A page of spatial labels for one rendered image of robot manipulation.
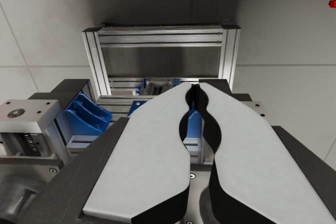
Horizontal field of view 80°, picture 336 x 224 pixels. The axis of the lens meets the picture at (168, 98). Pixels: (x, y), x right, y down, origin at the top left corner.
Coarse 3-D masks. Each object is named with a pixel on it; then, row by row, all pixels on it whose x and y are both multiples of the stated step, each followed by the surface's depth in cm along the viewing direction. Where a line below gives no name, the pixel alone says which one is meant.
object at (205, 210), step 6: (204, 198) 44; (204, 204) 43; (210, 204) 43; (204, 210) 43; (210, 210) 42; (204, 216) 43; (210, 216) 41; (204, 222) 43; (210, 222) 41; (216, 222) 40
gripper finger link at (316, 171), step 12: (276, 132) 8; (288, 132) 8; (288, 144) 7; (300, 144) 7; (300, 156) 7; (312, 156) 7; (300, 168) 6; (312, 168) 6; (324, 168) 6; (312, 180) 6; (324, 180) 6; (324, 192) 6; (324, 204) 5
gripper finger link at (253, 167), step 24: (216, 96) 10; (216, 120) 8; (240, 120) 8; (264, 120) 8; (216, 144) 8; (240, 144) 7; (264, 144) 7; (216, 168) 6; (240, 168) 6; (264, 168) 6; (288, 168) 6; (216, 192) 6; (240, 192) 6; (264, 192) 6; (288, 192) 6; (312, 192) 6; (216, 216) 6; (240, 216) 6; (264, 216) 5; (288, 216) 5; (312, 216) 5
